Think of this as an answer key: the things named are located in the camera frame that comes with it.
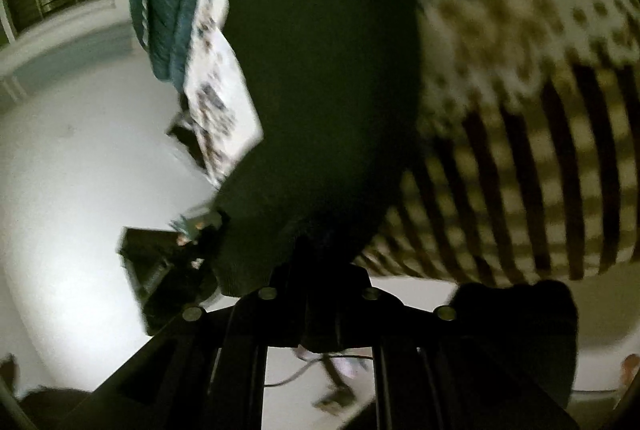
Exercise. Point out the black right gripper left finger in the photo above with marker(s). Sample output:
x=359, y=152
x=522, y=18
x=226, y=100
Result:
x=204, y=370

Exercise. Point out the floral cream bed blanket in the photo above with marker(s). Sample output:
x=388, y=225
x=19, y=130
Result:
x=524, y=161

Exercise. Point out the green metal shelf rack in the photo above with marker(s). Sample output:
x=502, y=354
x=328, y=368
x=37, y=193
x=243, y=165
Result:
x=189, y=225

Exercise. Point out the black grey striped shirt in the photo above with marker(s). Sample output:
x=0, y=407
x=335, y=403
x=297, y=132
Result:
x=336, y=87

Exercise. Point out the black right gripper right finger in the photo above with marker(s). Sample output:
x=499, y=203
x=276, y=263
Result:
x=487, y=359

